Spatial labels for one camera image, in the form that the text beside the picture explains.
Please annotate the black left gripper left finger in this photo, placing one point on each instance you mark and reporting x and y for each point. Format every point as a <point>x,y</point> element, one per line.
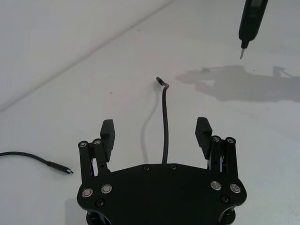
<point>106,143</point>

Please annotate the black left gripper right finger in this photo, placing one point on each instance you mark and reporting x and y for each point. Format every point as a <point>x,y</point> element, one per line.
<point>203,138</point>

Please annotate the black pen-shaped electric screwdriver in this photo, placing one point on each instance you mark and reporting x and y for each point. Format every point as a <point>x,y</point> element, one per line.
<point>250,23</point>

